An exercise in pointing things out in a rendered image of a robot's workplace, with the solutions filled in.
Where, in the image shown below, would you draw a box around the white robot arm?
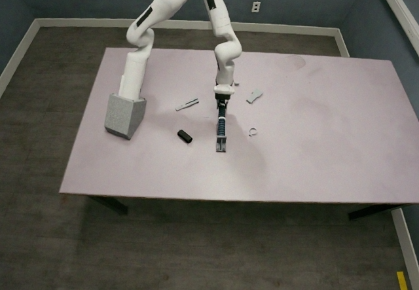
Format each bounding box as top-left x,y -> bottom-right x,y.
118,0 -> 242,100

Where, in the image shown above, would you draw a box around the short black cylinder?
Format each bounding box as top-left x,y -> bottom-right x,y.
177,130 -> 192,143

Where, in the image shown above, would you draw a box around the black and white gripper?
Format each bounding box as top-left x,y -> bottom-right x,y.
213,74 -> 235,109

